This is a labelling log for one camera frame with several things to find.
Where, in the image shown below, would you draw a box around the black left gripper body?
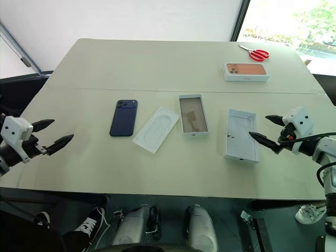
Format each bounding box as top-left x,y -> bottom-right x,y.
19,133 -> 50,159

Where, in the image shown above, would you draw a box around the black shoe with white sole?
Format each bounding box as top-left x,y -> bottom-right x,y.
33,211 -> 51,229

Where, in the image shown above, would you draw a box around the silver right robot leg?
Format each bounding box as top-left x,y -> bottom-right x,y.
184,204 -> 219,250

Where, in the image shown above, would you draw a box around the dark blue smartphone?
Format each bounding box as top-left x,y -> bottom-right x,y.
109,99 -> 139,138

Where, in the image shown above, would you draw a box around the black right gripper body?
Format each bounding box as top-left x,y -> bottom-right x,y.
275,123 -> 297,153

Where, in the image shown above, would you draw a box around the white phone box lid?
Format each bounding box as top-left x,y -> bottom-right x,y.
223,109 -> 261,165

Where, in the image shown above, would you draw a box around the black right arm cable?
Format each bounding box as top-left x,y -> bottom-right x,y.
277,132 -> 336,185

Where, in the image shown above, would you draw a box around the red handled scissors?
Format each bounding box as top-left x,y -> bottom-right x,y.
237,44 -> 271,62

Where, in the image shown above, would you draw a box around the white phone box base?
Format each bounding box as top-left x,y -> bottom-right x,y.
178,93 -> 212,138

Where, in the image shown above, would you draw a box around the white sneaker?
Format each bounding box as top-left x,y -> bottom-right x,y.
295,204 -> 327,225

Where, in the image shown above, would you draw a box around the silver robot leg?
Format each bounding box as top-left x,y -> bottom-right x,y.
112,204 -> 160,249
184,204 -> 219,250

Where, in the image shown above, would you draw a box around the sealed orange phone box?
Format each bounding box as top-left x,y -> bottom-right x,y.
223,62 -> 272,83

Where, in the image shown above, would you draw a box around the black seat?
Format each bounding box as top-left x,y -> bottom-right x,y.
0,70 -> 53,118
311,72 -> 336,112

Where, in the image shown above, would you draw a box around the dark window frame post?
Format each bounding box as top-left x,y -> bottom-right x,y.
230,0 -> 252,43

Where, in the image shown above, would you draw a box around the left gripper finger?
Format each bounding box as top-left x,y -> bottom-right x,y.
47,134 -> 75,155
31,119 -> 55,133

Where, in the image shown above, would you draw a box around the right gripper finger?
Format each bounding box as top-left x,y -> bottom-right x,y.
265,114 -> 284,126
248,131 -> 280,154

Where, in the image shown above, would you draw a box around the silver left robot leg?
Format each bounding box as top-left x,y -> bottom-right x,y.
112,204 -> 160,249

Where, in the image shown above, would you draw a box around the white moulded paper tray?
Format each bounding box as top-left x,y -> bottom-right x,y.
132,106 -> 181,154

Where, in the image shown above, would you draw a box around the metal bracket with black bar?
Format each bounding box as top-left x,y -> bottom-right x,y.
239,209 -> 270,252

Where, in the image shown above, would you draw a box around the black canvas sneaker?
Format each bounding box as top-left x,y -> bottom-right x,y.
64,206 -> 110,249

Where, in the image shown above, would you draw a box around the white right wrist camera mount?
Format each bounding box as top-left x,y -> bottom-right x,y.
282,106 -> 314,154

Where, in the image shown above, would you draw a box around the grey metal pole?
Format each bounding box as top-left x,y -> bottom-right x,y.
0,20 -> 42,75

